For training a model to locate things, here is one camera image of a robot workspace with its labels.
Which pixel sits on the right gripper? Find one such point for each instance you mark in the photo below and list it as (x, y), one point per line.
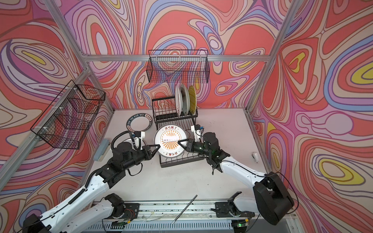
(189, 146)

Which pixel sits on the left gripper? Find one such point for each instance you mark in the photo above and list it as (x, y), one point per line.
(147, 153)

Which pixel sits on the orange sunburst plate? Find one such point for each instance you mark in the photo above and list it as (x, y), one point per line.
(178, 100)
(167, 137)

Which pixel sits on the pale green flower plate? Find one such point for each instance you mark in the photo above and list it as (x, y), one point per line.
(186, 99)

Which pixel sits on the yellow striped plate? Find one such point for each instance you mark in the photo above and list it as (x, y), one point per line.
(193, 99)

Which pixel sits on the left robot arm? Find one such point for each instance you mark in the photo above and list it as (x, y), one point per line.
(57, 219)

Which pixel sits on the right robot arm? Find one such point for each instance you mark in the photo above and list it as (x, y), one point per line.
(271, 198)

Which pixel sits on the black rimmed lettered plate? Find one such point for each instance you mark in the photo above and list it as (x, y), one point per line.
(139, 122)

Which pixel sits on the metal rod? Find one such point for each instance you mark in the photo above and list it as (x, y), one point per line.
(186, 207)

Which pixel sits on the small white table clip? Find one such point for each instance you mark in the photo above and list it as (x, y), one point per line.
(256, 157)

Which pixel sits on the black wire dish rack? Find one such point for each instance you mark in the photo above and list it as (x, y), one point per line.
(164, 113)

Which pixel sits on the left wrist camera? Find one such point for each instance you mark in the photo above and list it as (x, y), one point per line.
(139, 138)

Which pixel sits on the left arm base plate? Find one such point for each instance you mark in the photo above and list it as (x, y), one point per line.
(127, 211)

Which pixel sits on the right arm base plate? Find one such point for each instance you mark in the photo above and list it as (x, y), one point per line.
(228, 209)

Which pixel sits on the back wall wire basket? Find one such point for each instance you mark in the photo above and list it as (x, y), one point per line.
(178, 66)

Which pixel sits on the wall wire basket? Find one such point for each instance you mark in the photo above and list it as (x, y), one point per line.
(178, 66)
(71, 119)

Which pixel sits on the left wall wire basket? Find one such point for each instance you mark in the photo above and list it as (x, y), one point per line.
(71, 119)

